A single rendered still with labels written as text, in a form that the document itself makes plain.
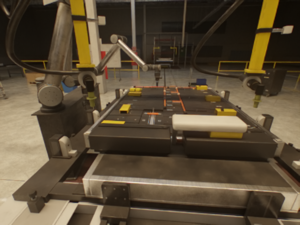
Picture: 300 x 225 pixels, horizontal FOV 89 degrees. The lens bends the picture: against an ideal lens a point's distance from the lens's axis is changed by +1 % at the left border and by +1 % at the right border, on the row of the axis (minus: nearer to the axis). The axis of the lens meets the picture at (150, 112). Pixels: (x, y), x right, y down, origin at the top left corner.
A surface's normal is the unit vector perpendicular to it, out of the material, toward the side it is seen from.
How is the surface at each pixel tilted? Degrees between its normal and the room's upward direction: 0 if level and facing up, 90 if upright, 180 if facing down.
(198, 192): 90
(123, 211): 0
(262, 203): 90
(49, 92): 90
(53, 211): 0
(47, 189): 0
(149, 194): 90
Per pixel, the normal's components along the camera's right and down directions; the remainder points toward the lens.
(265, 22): -0.33, 0.34
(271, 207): -0.08, 0.36
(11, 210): 0.00, -0.93
